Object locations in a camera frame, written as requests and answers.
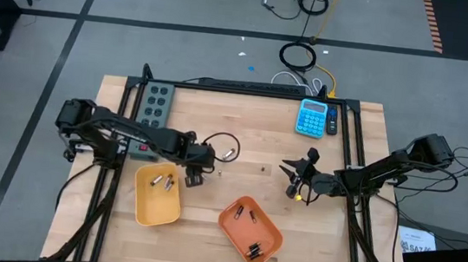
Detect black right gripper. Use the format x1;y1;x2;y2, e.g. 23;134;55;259
276;157;339;197

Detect yellow plastic bin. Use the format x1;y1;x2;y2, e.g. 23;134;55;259
129;158;187;231

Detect orange plastic bin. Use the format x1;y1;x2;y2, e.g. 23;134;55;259
213;193;289;262

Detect blue calculator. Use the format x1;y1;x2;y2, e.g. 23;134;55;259
294;97;329;141

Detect black remote control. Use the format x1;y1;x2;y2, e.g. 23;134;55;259
324;104;341;137

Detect grey power strip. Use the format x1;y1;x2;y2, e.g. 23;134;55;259
126;79;177;163

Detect black floor power bar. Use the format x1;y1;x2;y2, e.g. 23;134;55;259
198;75;308;96

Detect white paper sign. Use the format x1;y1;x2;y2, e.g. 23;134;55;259
397;226;440;258

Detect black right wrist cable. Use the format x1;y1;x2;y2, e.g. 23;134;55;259
284;183;315;206

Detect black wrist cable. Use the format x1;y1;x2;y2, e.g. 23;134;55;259
284;183;315;206
200;128;244;167

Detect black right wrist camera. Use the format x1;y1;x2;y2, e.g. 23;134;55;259
306;147;322;165

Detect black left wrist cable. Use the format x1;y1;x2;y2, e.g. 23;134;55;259
200;128;244;167

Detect yellow floor cable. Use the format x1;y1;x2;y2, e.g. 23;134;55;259
305;0;348;100

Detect white floor cable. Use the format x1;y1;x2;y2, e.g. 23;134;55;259
270;69;324;95

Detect black coiled floor cable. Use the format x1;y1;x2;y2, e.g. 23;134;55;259
296;0;330;18
277;39;319;74

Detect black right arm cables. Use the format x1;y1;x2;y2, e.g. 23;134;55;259
391;138;468;218

